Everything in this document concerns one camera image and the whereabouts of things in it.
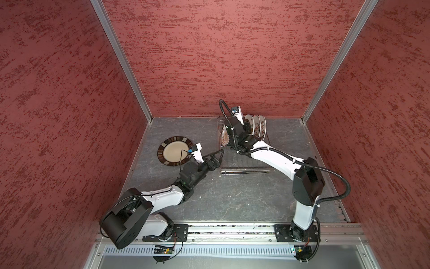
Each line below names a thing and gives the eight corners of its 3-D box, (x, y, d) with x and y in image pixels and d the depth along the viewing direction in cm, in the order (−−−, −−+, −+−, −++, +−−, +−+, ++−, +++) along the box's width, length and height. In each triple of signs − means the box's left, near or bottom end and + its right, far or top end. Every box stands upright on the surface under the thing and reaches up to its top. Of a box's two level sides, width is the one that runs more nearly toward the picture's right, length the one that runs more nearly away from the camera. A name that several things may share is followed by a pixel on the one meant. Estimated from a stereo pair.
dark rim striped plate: (155, 166, 98) (153, 164, 96) (163, 138, 112) (162, 135, 110) (188, 166, 98) (188, 164, 96) (192, 138, 112) (192, 135, 110)
